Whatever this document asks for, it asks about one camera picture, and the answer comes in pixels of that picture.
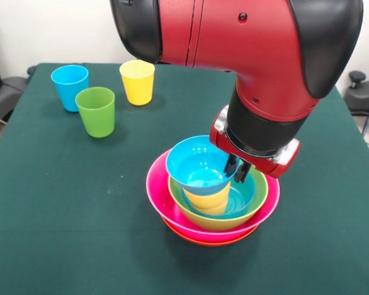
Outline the short yellow cup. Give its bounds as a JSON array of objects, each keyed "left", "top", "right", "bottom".
[
  {"left": 190, "top": 201, "right": 228, "bottom": 216},
  {"left": 181, "top": 184, "right": 232, "bottom": 209}
]

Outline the large green bowl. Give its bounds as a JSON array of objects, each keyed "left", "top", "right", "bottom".
[{"left": 167, "top": 170, "right": 269, "bottom": 232}]

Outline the dark green table cloth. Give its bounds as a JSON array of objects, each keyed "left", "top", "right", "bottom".
[{"left": 0, "top": 63, "right": 369, "bottom": 295}]

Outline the dark blue bowl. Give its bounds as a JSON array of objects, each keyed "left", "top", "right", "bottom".
[{"left": 181, "top": 170, "right": 258, "bottom": 219}]

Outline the tall yellow cup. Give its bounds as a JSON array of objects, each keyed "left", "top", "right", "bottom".
[{"left": 119, "top": 60, "right": 156, "bottom": 106}]

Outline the orange bowl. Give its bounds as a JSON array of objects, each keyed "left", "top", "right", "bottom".
[{"left": 161, "top": 216, "right": 261, "bottom": 247}]

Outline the blue cup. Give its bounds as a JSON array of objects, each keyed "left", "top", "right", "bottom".
[{"left": 50, "top": 64, "right": 90, "bottom": 112}]

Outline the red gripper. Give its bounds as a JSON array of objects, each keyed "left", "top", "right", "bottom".
[{"left": 209, "top": 118, "right": 301, "bottom": 183}]

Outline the large pink bowl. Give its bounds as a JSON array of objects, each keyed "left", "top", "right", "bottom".
[{"left": 145, "top": 147, "right": 280, "bottom": 236}]

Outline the green cup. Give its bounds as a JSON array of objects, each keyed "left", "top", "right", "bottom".
[{"left": 75, "top": 87, "right": 116, "bottom": 138}]

